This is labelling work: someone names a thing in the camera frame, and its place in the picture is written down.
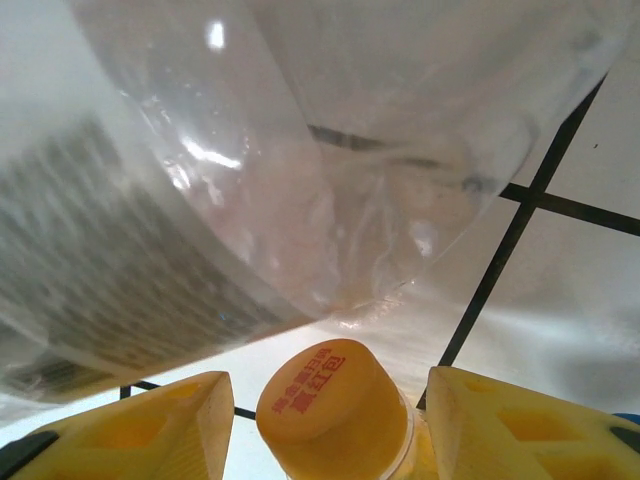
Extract clear bottle white green cap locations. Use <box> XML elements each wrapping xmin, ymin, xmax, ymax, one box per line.
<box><xmin>0</xmin><ymin>0</ymin><xmax>631</xmax><ymax>406</ymax></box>

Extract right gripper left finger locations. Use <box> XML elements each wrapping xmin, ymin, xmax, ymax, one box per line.
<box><xmin>0</xmin><ymin>370</ymin><xmax>235</xmax><ymax>480</ymax></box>

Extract orange label plastic bottle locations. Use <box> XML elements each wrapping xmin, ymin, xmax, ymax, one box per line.
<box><xmin>255</xmin><ymin>338</ymin><xmax>436</xmax><ymax>480</ymax></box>

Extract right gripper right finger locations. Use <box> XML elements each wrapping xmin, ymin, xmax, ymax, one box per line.
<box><xmin>427</xmin><ymin>366</ymin><xmax>640</xmax><ymax>480</ymax></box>

